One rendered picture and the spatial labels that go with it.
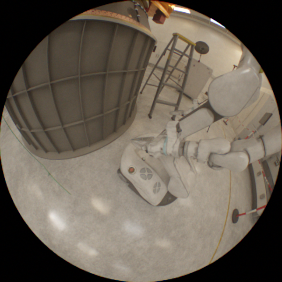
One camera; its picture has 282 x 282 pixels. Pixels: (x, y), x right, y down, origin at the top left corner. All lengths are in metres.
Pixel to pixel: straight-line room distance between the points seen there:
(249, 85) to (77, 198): 1.28
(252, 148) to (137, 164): 0.62
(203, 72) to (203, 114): 3.48
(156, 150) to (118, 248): 0.95
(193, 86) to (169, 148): 3.66
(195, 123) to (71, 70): 0.74
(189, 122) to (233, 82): 0.27
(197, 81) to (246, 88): 3.52
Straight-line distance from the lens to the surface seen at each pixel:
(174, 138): 0.30
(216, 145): 0.29
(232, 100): 0.40
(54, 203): 1.13
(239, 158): 0.29
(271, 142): 0.32
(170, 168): 0.63
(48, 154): 1.29
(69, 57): 0.67
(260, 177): 3.83
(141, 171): 0.67
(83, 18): 0.65
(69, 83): 0.71
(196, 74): 3.88
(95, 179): 1.00
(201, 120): 0.46
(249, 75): 0.42
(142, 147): 0.38
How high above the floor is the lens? 0.96
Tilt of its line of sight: 49 degrees down
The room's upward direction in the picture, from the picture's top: 24 degrees clockwise
